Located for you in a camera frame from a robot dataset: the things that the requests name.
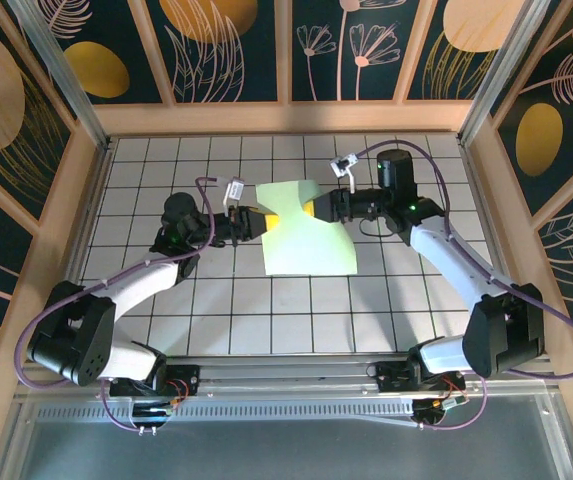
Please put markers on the light green cloth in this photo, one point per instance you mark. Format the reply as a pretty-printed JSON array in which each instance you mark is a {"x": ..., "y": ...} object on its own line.
[{"x": 306, "y": 245}]

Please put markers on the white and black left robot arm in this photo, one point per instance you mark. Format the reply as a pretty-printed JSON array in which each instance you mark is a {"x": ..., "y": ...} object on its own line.
[{"x": 136, "y": 286}]

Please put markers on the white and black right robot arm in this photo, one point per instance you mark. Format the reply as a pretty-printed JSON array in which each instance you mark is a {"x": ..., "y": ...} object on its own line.
[{"x": 446, "y": 260}]

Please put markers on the grey metal sheet panel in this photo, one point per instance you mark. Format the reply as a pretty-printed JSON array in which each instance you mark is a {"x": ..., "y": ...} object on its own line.
[{"x": 286, "y": 450}]

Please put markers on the aluminium side rail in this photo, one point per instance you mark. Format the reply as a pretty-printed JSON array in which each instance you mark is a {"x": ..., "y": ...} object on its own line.
[
  {"x": 96, "y": 190},
  {"x": 472, "y": 170}
]

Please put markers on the wooden enclosure ledge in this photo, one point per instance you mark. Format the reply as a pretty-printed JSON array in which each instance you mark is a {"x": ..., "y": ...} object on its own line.
[{"x": 286, "y": 119}]

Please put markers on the long aluminium mounting rail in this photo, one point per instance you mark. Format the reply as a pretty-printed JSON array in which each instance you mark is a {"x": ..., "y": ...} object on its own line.
[{"x": 286, "y": 372}]

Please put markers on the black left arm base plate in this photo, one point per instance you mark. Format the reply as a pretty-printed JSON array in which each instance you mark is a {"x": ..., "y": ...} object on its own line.
[{"x": 188, "y": 376}]

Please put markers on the aluminium corner post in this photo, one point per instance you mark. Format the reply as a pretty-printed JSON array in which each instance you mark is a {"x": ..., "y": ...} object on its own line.
[
  {"x": 507, "y": 70},
  {"x": 59, "y": 70}
]

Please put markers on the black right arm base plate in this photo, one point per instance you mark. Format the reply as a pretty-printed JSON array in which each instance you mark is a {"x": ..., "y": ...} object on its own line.
[{"x": 391, "y": 376}]

